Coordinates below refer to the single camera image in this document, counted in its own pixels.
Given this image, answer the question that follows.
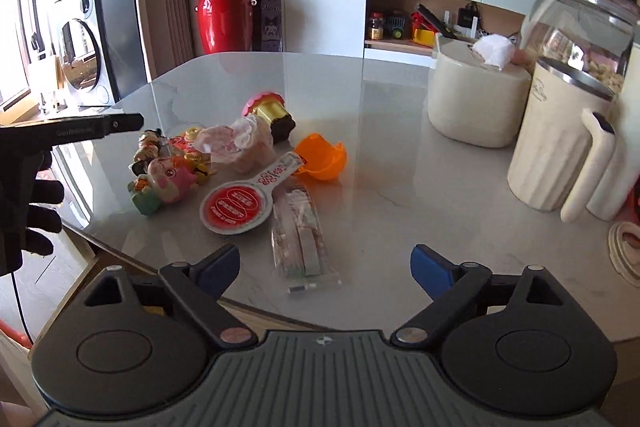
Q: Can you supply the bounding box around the orange plastic half shell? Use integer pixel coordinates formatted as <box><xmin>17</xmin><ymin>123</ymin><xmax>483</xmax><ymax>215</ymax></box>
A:
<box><xmin>292</xmin><ymin>132</ymin><xmax>348</xmax><ymax>182</ymax></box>

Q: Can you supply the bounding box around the white ring coaster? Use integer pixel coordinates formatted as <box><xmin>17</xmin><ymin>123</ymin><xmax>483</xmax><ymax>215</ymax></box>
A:
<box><xmin>607</xmin><ymin>220</ymin><xmax>640</xmax><ymax>281</ymax></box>

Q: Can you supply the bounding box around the pink plastic wrapper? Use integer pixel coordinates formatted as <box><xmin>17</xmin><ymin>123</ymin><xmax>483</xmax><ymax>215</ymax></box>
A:
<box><xmin>192</xmin><ymin>116</ymin><xmax>274</xmax><ymax>174</ymax></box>

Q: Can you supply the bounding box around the person's left hand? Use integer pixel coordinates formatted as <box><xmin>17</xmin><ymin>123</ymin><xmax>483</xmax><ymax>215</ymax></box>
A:
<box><xmin>0</xmin><ymin>146</ymin><xmax>66</xmax><ymax>277</ymax></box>

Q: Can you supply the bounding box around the small doll figure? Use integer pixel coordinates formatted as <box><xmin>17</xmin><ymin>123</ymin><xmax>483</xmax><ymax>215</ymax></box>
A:
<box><xmin>130</xmin><ymin>129</ymin><xmax>174</xmax><ymax>178</ymax></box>

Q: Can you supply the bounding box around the white tissue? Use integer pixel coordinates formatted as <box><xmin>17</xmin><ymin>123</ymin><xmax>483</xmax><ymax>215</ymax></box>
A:
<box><xmin>472</xmin><ymin>33</ymin><xmax>517</xmax><ymax>70</ymax></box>

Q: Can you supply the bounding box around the green black toy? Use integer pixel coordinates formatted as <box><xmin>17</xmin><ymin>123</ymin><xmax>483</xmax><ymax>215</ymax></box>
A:
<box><xmin>387</xmin><ymin>10</ymin><xmax>409</xmax><ymax>40</ymax></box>

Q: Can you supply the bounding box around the pink floral toy figure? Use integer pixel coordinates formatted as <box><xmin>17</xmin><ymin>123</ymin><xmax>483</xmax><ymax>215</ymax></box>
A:
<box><xmin>128</xmin><ymin>156</ymin><xmax>199</xmax><ymax>218</ymax></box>

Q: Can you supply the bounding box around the pink yellow cupcake toy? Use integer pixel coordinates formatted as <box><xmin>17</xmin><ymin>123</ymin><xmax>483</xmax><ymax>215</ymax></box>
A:
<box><xmin>241</xmin><ymin>90</ymin><xmax>297</xmax><ymax>144</ymax></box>

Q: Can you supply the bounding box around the cream ribbed pitcher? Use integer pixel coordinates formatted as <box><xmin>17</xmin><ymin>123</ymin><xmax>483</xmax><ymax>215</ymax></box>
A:
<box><xmin>507</xmin><ymin>57</ymin><xmax>624</xmax><ymax>224</ymax></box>

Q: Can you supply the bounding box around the white washing machine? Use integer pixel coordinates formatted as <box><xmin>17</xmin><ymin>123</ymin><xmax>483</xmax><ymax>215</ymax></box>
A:
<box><xmin>49</xmin><ymin>0</ymin><xmax>122</xmax><ymax>108</ymax></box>

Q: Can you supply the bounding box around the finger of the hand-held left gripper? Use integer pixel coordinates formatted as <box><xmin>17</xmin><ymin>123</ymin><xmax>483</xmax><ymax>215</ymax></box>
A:
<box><xmin>102</xmin><ymin>113</ymin><xmax>145</xmax><ymax>134</ymax></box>

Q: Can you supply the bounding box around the clear snack packet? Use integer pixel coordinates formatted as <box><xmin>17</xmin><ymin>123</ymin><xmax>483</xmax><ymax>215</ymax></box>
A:
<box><xmin>269</xmin><ymin>184</ymin><xmax>345</xmax><ymax>297</ymax></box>

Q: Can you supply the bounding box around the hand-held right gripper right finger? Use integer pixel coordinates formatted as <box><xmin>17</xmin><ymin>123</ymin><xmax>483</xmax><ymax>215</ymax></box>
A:
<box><xmin>390</xmin><ymin>243</ymin><xmax>565</xmax><ymax>351</ymax></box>

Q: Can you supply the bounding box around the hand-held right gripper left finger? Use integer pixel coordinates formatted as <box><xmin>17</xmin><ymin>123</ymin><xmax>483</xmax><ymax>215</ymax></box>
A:
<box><xmin>81</xmin><ymin>243</ymin><xmax>257</xmax><ymax>352</ymax></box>

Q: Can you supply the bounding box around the red bin with lid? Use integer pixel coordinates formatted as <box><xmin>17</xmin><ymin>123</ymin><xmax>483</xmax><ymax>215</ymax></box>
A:
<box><xmin>193</xmin><ymin>0</ymin><xmax>257</xmax><ymax>56</ymax></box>

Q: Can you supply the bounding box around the red round paddle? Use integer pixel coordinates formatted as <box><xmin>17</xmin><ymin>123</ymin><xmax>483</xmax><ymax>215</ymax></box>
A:
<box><xmin>198</xmin><ymin>150</ymin><xmax>307</xmax><ymax>236</ymax></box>

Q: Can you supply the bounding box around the white canister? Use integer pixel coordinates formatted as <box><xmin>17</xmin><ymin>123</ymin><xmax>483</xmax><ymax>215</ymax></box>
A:
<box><xmin>587</xmin><ymin>97</ymin><xmax>640</xmax><ymax>222</ymax></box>

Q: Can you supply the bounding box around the red yellow toy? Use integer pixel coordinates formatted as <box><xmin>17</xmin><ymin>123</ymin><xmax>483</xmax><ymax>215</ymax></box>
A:
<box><xmin>410</xmin><ymin>13</ymin><xmax>437</xmax><ymax>46</ymax></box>

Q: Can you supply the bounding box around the black charger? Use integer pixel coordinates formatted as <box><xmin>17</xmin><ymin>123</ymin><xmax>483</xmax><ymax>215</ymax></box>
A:
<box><xmin>458</xmin><ymin>5</ymin><xmax>482</xmax><ymax>39</ymax></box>

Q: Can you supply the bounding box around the glass snack jar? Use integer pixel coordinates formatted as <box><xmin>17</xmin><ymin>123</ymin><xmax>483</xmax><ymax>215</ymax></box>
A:
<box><xmin>519</xmin><ymin>0</ymin><xmax>640</xmax><ymax>96</ymax></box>

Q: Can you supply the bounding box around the cream tissue box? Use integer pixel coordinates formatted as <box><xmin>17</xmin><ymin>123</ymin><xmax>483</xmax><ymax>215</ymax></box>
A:
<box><xmin>427</xmin><ymin>38</ymin><xmax>534</xmax><ymax>150</ymax></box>

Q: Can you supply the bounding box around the purple cartoon skateboard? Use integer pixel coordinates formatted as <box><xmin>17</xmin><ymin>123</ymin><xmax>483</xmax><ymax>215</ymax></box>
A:
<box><xmin>258</xmin><ymin>0</ymin><xmax>284</xmax><ymax>53</ymax></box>

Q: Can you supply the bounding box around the black cable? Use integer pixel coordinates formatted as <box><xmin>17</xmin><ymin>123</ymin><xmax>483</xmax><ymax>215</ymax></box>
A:
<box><xmin>8</xmin><ymin>272</ymin><xmax>36</xmax><ymax>351</ymax></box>

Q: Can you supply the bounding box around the black red tool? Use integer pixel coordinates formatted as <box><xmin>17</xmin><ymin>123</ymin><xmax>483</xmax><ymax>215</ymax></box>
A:
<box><xmin>414</xmin><ymin>3</ymin><xmax>460</xmax><ymax>39</ymax></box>

